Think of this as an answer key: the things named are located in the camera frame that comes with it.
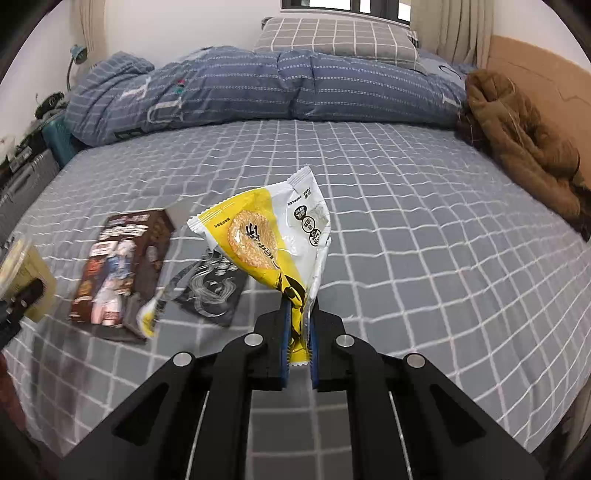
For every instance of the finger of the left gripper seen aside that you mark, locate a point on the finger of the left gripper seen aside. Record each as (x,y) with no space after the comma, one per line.
(13,310)

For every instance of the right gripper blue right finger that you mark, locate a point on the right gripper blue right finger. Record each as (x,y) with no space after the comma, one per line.
(313,352)

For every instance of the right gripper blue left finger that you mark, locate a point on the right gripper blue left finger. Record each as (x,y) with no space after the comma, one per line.
(285,317)

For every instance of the yellow plastic food cup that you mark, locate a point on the yellow plastic food cup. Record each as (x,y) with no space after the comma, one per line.
(22,265)

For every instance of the yellow white snack wrapper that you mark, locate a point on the yellow white snack wrapper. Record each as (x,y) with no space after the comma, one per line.
(280,235)

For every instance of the black snack wrapper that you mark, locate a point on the black snack wrapper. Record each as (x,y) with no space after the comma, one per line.
(208,288)

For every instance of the dark cookie box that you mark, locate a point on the dark cookie box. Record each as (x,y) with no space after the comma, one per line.
(121,274)

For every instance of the grey suitcase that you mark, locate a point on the grey suitcase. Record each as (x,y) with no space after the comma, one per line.
(24,189)

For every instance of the grey checked bed sheet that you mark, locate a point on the grey checked bed sheet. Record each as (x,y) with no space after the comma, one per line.
(433,250)

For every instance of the blue striped duvet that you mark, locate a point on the blue striped duvet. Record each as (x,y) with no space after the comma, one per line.
(126,96)

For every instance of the blue desk lamp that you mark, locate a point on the blue desk lamp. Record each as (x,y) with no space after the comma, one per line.
(78,55)

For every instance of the brown fleece jacket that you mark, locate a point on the brown fleece jacket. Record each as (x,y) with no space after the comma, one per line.
(499,119)

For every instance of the grey checked pillow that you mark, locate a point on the grey checked pillow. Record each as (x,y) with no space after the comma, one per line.
(363,39)

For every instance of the dark framed window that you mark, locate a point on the dark framed window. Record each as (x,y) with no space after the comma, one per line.
(387,9)

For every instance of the beige curtain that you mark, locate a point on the beige curtain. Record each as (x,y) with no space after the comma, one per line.
(459,31)

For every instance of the wooden headboard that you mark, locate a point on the wooden headboard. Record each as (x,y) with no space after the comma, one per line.
(558,87)

